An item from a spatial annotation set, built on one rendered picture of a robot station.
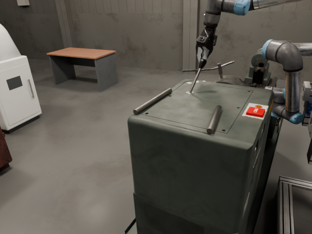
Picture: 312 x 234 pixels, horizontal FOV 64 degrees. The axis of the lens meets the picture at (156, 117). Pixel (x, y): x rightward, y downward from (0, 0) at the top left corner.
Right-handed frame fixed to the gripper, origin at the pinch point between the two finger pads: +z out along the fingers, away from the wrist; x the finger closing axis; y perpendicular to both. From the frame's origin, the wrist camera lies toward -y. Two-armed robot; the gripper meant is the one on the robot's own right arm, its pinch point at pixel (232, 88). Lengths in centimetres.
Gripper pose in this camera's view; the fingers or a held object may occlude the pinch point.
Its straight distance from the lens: 180.4
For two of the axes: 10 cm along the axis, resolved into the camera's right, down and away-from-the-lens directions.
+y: 5.0, -3.9, 7.7
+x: -0.3, -9.0, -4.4
